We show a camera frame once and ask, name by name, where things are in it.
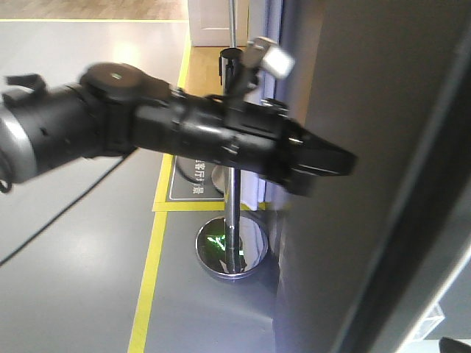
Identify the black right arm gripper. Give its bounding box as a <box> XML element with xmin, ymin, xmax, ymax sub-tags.
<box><xmin>439</xmin><ymin>337</ymin><xmax>471</xmax><ymax>353</ymax></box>

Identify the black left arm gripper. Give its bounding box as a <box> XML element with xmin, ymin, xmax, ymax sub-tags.
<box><xmin>134</xmin><ymin>93</ymin><xmax>360</xmax><ymax>196</ymax></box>

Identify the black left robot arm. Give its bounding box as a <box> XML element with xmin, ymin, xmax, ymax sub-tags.
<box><xmin>1</xmin><ymin>63</ymin><xmax>356</xmax><ymax>196</ymax></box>

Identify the open white fridge door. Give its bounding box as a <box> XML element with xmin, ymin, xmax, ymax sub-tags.
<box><xmin>273</xmin><ymin>1</ymin><xmax>470</xmax><ymax>352</ymax></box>

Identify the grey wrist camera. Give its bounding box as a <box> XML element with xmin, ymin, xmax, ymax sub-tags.
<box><xmin>242</xmin><ymin>37</ymin><xmax>295</xmax><ymax>79</ymax></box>

